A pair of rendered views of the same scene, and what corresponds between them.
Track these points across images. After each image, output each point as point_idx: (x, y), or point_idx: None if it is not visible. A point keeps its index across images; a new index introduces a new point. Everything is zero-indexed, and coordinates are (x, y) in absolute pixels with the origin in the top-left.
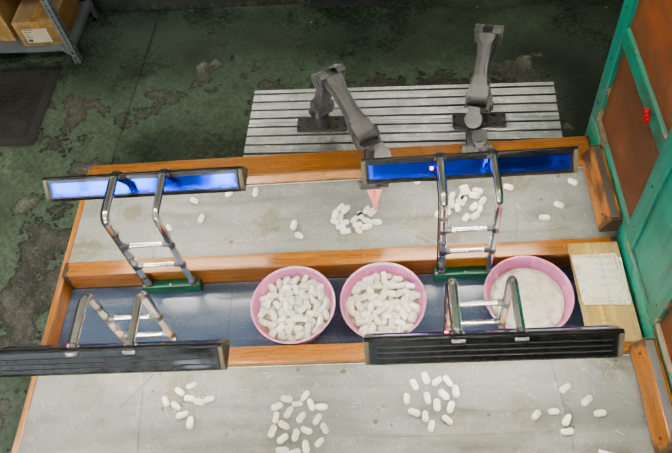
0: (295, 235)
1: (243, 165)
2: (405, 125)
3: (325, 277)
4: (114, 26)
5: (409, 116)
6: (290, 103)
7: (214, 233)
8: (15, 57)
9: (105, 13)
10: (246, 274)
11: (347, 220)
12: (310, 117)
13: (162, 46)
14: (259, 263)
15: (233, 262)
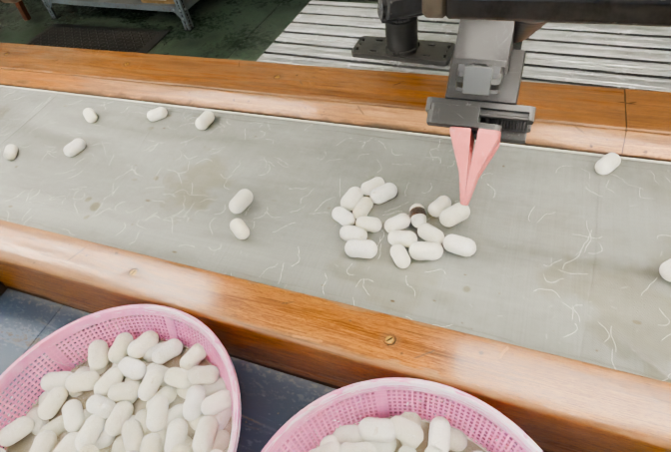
0: (230, 226)
1: (210, 71)
2: (575, 71)
3: (235, 377)
4: (238, 5)
5: (587, 58)
6: (358, 19)
7: (78, 182)
8: (138, 19)
9: None
10: (75, 293)
11: (376, 221)
12: (383, 37)
13: (274, 25)
14: (99, 272)
15: (48, 252)
